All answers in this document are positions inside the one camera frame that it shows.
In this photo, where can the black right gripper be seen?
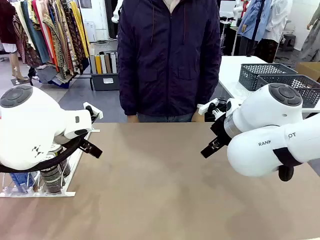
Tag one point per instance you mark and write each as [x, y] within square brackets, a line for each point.
[221, 130]

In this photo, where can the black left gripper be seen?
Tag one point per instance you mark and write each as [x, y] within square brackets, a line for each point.
[80, 141]

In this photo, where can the black drink can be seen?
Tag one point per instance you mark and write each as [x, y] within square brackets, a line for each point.
[53, 178]
[55, 150]

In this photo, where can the silver can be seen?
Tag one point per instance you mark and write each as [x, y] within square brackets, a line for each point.
[21, 181]

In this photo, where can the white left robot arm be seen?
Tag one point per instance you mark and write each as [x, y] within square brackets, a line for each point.
[30, 125]

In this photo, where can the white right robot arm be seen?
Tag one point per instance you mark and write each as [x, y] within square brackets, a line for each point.
[262, 140]

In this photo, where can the white can dispenser rack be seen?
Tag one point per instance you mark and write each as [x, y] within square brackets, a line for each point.
[71, 172]

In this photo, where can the person's left hand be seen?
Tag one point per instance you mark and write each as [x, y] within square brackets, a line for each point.
[197, 118]

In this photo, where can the person's right hand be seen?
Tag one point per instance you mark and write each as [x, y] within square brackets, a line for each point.
[132, 119]

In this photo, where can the white side table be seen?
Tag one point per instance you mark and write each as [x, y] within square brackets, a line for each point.
[230, 72]

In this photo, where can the grey bin with folders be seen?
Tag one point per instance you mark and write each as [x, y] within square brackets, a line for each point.
[105, 72]

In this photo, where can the grey plastic basket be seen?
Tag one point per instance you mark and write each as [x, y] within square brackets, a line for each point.
[265, 75]
[308, 87]

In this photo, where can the person in dark jacket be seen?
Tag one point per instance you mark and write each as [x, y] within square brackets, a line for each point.
[170, 62]

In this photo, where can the clothes rack with garments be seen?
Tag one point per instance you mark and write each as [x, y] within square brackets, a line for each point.
[57, 37]

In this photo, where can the white floor appliance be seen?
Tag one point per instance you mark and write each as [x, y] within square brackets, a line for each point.
[90, 31]

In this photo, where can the cardboard box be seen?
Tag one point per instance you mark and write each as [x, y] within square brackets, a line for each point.
[308, 70]

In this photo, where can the grey step stool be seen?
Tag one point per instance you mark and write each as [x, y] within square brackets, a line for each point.
[289, 41]

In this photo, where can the mannequin in blue shirt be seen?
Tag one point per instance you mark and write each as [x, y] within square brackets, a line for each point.
[252, 22]

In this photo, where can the mannequin in white coat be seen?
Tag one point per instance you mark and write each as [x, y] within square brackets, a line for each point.
[277, 25]

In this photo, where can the mannequin in grey dress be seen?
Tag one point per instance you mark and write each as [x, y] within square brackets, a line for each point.
[312, 40]

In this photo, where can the mannequin in burgundy top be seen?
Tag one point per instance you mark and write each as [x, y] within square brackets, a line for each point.
[10, 27]

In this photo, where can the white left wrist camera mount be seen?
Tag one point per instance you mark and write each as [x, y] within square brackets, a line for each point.
[93, 113]

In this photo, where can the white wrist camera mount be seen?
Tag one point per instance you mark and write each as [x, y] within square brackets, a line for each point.
[207, 106]
[93, 113]

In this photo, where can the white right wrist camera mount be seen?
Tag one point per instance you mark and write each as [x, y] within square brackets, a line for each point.
[207, 106]

